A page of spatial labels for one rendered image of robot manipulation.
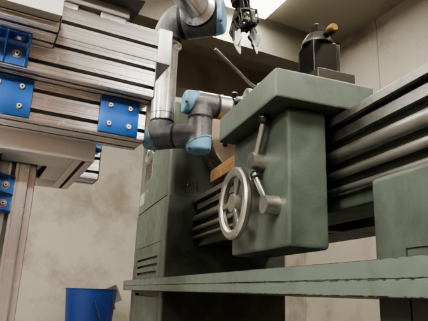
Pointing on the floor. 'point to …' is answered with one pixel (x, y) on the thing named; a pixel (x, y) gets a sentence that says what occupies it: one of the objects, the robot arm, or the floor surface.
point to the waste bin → (91, 304)
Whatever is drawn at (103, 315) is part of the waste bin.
